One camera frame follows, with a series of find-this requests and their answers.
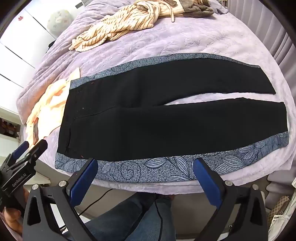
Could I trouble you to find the black pants with patterned stripe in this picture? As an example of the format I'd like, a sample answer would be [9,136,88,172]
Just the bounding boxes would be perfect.
[55,53,289,183]

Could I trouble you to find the person left hand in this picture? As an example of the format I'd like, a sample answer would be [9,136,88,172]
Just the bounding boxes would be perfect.
[3,187,30,235]

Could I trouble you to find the orange towel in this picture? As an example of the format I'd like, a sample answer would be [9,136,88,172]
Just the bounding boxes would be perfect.
[26,68,80,147]

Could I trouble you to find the white bag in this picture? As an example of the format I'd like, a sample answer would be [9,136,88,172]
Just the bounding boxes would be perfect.
[267,191,295,240]

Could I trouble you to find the blue jeans legs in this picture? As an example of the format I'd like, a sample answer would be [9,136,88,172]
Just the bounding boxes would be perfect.
[85,192,176,240]

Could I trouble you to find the white wardrobe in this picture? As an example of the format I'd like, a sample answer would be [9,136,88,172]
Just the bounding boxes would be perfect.
[0,0,91,103]

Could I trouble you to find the white round plush toy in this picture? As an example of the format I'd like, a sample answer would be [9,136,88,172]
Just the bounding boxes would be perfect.
[47,10,73,38]

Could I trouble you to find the lavender plush bed blanket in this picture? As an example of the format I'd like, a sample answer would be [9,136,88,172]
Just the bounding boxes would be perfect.
[16,1,295,185]

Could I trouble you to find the cream striped garment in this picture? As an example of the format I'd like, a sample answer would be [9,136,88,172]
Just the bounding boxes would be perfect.
[69,1,185,52]

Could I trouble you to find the grey window curtain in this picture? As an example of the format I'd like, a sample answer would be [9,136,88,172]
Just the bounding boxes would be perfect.
[228,1,295,97]

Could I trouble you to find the brown grey garment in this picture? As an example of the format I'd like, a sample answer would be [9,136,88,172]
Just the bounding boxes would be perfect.
[162,0,215,19]

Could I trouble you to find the black cable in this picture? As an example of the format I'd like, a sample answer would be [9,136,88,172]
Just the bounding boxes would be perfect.
[78,188,165,241]

